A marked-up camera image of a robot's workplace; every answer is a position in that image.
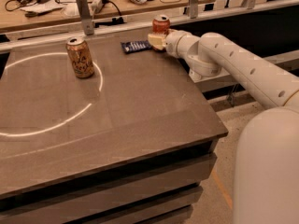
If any black handled tool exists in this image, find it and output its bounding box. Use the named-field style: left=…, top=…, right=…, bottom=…
left=24, top=9, right=55, bottom=18

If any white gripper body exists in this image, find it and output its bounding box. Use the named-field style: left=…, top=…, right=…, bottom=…
left=165, top=31, right=200, bottom=59

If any grey metal bracket left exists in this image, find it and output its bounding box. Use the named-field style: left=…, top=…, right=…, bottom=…
left=76, top=0, right=94, bottom=35

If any blue rxbar blueberry bar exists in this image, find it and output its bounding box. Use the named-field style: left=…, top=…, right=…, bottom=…
left=121, top=40, right=151, bottom=54

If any red coke can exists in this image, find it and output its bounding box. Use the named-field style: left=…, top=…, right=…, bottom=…
left=152, top=15, right=170, bottom=35

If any white paper sheet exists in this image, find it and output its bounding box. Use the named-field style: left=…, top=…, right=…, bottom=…
left=21, top=0, right=64, bottom=13

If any grey metal post middle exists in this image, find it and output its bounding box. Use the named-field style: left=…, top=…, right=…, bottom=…
left=187, top=0, right=198, bottom=19

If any gold LaCroix can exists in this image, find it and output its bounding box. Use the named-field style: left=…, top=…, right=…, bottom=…
left=65, top=36, right=94, bottom=78

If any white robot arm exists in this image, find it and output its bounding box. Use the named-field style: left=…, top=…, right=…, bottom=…
left=148, top=30, right=299, bottom=224

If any grey drawer cabinet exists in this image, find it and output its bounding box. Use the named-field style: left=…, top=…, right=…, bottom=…
left=0, top=140, right=219, bottom=224

